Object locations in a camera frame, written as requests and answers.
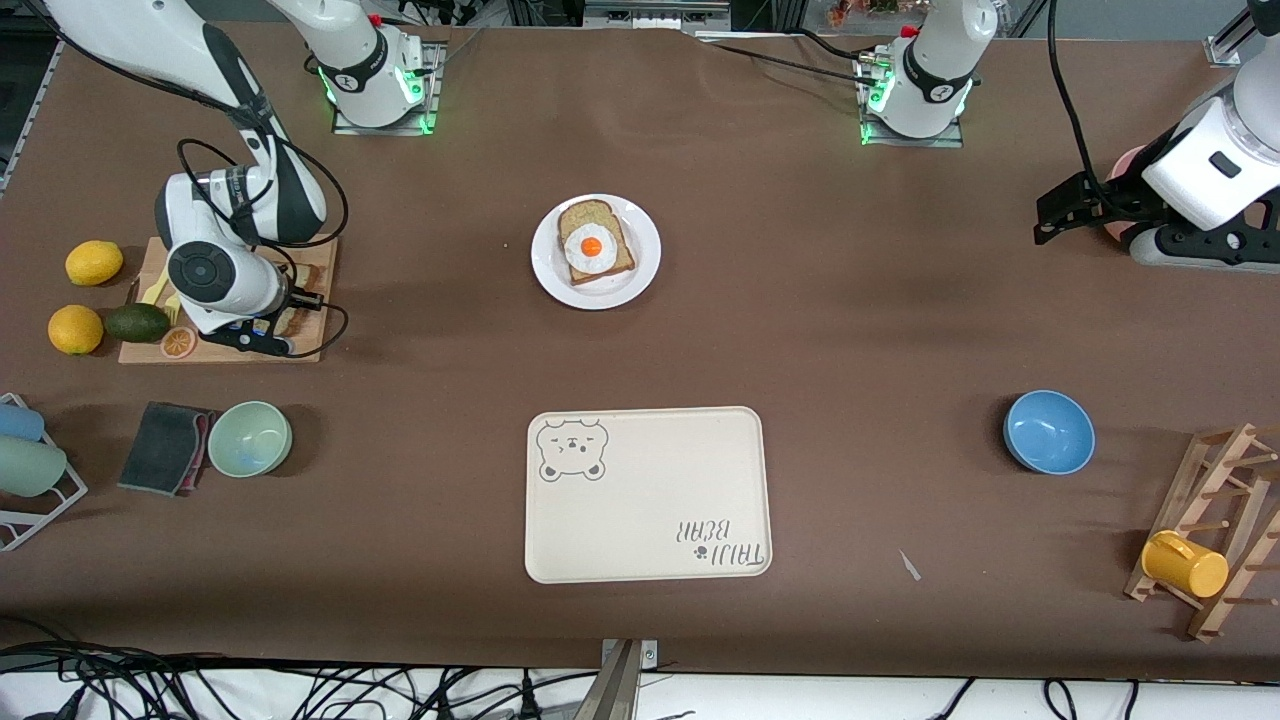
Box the metal table clamp bracket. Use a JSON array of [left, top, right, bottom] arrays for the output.
[[570, 638, 660, 720]]

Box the bread slice under egg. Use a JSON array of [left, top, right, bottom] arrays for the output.
[[557, 199, 637, 287]]

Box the dark green avocado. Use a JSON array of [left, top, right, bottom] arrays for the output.
[[104, 303, 172, 344]]

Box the cream bear print tray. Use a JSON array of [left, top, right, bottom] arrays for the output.
[[524, 406, 774, 585]]

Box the blue bowl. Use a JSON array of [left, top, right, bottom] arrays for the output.
[[1003, 390, 1096, 476]]

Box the grey metal frame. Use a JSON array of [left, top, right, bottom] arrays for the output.
[[583, 0, 733, 32]]

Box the black cable on table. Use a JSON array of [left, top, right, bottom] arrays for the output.
[[700, 33, 883, 88]]

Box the pink bowl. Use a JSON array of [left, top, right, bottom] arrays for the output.
[[1104, 145, 1153, 242]]

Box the pale green bowl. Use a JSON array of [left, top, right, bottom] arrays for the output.
[[207, 401, 294, 479]]

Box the black floor cable bundle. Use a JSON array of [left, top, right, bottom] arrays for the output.
[[0, 640, 601, 720]]

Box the white wire rack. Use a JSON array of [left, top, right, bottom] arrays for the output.
[[0, 393, 89, 553]]

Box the dark grey folded cloth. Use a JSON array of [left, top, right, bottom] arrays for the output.
[[117, 402, 217, 498]]

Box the plain brown bread slice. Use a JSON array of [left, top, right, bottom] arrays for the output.
[[270, 262, 323, 337]]

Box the fried egg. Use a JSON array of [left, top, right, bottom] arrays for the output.
[[563, 224, 619, 277]]

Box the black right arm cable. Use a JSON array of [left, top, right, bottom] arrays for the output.
[[176, 138, 350, 349]]

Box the aluminium corner profile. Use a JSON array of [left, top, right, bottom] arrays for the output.
[[1204, 0, 1280, 69]]

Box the lemon lower left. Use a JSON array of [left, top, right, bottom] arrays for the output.
[[47, 305, 105, 356]]

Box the pale green cup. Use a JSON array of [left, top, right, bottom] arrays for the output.
[[0, 436, 69, 499]]

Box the white round plate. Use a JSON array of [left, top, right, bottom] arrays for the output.
[[531, 193, 662, 311]]

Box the wooden cutting board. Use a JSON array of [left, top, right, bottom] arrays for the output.
[[118, 234, 339, 365]]

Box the yellow lemon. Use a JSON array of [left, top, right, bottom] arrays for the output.
[[65, 240, 125, 288]]

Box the wooden mug rack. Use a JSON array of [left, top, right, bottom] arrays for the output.
[[1123, 422, 1280, 643]]

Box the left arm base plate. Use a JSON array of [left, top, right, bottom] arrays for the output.
[[857, 50, 966, 149]]

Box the yellow mug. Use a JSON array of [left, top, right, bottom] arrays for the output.
[[1141, 530, 1230, 600]]

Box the light blue cup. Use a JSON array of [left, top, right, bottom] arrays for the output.
[[0, 402, 46, 443]]

